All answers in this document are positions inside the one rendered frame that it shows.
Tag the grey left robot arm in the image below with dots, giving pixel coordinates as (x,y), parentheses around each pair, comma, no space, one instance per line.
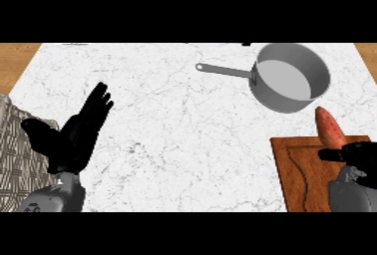
(59,196)

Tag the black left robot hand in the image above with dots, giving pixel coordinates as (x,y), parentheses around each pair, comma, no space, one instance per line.
(80,132)

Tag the woven wicker basket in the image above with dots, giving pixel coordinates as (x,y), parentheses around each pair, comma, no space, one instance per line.
(22,159)

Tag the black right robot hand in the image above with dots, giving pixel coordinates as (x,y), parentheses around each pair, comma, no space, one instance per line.
(358,152)

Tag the grey metal pot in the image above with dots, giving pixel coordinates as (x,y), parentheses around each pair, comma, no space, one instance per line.
(290,79)

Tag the brown wooden cutting board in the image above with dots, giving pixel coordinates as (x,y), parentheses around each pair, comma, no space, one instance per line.
(303,172)

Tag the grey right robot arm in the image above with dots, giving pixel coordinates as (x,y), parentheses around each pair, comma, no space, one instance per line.
(350,192)

